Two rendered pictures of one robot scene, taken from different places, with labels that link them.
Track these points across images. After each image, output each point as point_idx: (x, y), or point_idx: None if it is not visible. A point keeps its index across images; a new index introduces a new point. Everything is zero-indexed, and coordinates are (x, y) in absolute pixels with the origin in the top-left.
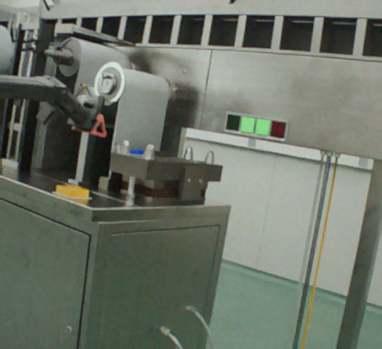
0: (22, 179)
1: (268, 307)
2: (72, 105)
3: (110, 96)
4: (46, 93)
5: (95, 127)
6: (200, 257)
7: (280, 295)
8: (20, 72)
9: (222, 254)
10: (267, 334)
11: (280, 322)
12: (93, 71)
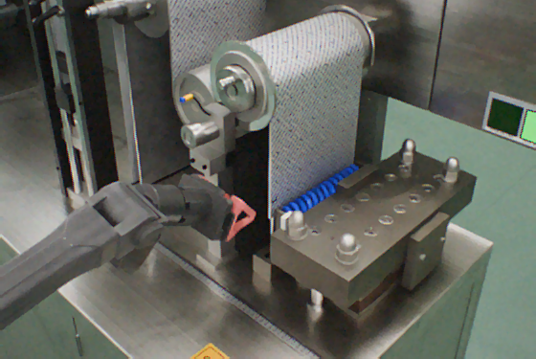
0: (109, 301)
1: (499, 181)
2: (173, 216)
3: (249, 117)
4: (103, 257)
5: (231, 231)
6: (443, 345)
7: (513, 148)
8: (52, 42)
9: (475, 313)
10: (506, 248)
11: (521, 215)
12: (200, 21)
